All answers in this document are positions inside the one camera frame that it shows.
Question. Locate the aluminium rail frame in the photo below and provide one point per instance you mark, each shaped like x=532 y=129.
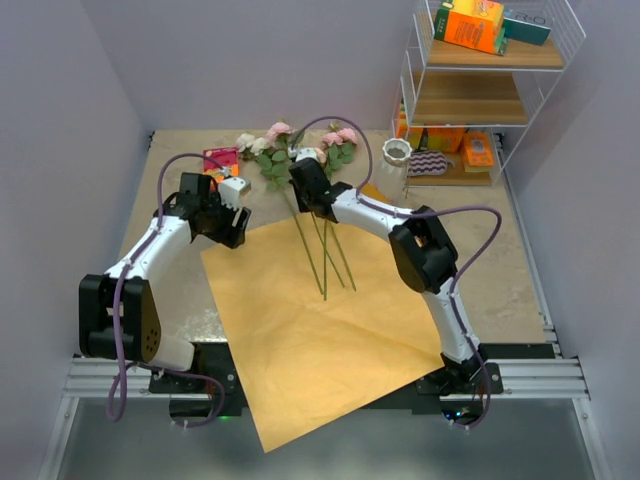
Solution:
x=540 y=426

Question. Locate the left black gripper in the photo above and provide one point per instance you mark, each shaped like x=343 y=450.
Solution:
x=231 y=236

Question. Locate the white wire shelf rack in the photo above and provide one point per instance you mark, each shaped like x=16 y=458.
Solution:
x=445 y=85

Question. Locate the orange green carton box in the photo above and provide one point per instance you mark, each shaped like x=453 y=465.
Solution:
x=476 y=25

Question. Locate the orange paper flower wrap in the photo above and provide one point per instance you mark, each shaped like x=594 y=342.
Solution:
x=314 y=340

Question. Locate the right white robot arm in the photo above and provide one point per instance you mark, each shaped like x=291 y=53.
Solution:
x=424 y=255

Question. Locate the yellow orange packet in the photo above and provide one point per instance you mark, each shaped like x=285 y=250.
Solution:
x=476 y=153

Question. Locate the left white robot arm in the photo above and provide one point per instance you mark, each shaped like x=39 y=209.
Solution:
x=117 y=310

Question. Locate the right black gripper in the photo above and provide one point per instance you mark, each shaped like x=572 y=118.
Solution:
x=303 y=207

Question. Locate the artificial rose bouquet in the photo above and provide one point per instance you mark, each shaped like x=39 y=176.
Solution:
x=276 y=151

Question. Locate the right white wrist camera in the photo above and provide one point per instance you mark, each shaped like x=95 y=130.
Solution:
x=296 y=153

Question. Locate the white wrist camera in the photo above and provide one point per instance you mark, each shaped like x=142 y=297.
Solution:
x=232 y=190
x=296 y=153

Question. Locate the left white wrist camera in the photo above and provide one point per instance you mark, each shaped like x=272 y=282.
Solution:
x=232 y=190

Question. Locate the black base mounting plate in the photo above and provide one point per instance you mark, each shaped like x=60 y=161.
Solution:
x=457 y=392

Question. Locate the orange box bottom shelf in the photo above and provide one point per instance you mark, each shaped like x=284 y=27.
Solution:
x=446 y=140

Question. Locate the striped purple grey sleep mask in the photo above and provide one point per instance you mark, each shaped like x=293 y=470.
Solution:
x=429 y=163

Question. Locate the white faceted ceramic vase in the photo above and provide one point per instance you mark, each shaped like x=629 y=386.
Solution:
x=391 y=171

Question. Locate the pink orange candy box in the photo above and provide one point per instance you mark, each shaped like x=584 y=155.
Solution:
x=221 y=163

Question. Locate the teal box on shelf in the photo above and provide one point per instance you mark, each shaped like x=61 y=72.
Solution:
x=526 y=27

